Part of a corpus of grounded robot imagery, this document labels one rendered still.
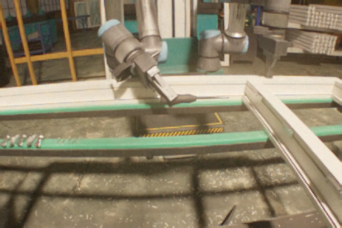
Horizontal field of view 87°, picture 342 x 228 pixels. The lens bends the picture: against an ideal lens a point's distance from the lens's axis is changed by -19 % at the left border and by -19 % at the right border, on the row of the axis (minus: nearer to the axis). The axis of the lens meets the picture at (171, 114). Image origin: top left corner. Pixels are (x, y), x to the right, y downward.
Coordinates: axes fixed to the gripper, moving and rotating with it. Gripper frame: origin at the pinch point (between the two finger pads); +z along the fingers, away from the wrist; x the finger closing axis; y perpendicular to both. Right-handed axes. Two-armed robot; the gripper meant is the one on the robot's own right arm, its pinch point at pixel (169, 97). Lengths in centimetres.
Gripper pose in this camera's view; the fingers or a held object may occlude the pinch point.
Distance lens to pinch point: 64.0
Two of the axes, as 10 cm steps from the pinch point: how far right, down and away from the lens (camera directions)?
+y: 7.7, -6.1, 2.0
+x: -0.2, 2.8, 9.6
